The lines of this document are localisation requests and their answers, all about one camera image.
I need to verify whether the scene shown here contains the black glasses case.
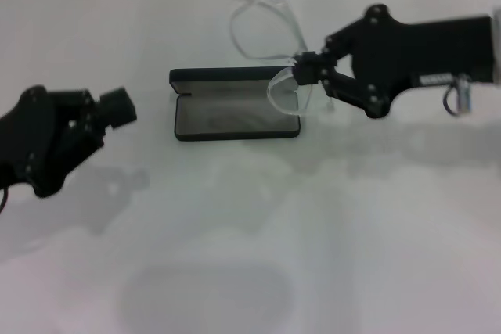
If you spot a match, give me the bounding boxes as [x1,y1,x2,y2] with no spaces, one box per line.
[169,66,301,142]

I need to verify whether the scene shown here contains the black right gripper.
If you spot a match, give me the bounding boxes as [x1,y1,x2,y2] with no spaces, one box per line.
[295,4,493,119]

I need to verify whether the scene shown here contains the clear white glasses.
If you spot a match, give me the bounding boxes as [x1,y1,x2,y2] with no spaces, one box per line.
[229,0,338,118]

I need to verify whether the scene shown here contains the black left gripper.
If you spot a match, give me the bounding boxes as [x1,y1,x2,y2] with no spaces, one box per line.
[0,85,138,199]

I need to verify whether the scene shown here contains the dark right gripper cable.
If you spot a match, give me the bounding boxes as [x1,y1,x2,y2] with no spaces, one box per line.
[442,80,460,113]

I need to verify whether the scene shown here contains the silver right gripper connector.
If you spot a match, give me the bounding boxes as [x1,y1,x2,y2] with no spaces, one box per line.
[453,74,474,117]

